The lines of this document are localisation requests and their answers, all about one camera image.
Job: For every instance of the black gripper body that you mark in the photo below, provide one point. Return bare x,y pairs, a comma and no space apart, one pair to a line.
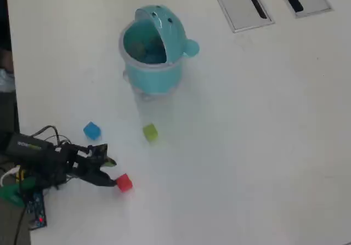
74,162

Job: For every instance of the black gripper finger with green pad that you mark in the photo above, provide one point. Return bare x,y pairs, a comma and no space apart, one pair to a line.
98,179
109,162

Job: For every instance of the red lego block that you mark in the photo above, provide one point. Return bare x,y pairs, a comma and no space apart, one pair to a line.
124,182

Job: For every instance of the blue lego block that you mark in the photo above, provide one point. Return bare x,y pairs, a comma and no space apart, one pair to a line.
91,131

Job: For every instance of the green lego block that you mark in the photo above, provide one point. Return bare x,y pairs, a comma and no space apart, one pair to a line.
150,132

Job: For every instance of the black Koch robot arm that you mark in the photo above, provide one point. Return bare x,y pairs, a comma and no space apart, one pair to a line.
30,149

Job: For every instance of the teal whale-shaped bin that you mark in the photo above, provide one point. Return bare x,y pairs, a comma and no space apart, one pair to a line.
153,75

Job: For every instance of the yellow connector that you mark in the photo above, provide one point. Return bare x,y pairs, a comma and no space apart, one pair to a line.
19,176

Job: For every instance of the blue circuit board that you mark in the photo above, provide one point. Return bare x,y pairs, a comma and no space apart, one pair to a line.
35,209

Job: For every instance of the green table clamp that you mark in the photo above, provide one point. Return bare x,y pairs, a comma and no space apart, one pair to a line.
11,194

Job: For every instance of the white sneaker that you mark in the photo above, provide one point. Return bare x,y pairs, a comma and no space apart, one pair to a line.
5,80

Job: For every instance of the grey paper scrap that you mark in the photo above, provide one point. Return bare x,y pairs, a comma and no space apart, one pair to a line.
137,47

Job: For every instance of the person's bare ankle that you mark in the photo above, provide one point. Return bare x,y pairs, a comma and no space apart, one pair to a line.
5,58

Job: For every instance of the black wrist camera board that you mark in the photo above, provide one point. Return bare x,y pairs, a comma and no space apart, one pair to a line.
98,150

